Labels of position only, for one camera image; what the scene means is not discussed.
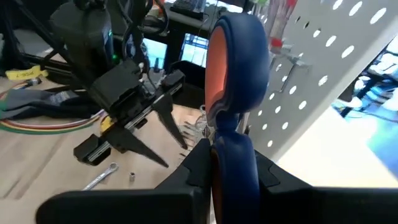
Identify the white metal pegboard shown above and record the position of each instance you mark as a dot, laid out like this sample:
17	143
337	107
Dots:
357	31

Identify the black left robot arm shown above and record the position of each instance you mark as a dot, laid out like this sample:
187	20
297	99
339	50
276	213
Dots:
81	37

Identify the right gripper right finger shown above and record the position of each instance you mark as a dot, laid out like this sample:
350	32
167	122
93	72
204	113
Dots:
311	205

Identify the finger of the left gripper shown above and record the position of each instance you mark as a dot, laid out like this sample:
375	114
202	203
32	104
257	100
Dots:
169	121
133	146

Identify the black grey work glove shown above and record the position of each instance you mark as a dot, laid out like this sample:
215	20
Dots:
37	102

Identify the green black screwdriver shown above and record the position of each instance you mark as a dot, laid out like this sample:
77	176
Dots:
259	2

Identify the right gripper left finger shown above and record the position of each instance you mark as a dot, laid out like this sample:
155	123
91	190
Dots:
124	205

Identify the blue red scissors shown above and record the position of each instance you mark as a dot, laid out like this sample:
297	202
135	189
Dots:
239	77

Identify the silver combination wrench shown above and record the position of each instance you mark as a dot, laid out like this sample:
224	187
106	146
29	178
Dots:
102	175

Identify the curved metal pegboard hook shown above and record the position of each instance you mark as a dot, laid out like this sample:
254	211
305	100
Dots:
297	60

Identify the yellow black tape measure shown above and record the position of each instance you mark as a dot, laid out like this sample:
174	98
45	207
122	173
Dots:
107	124

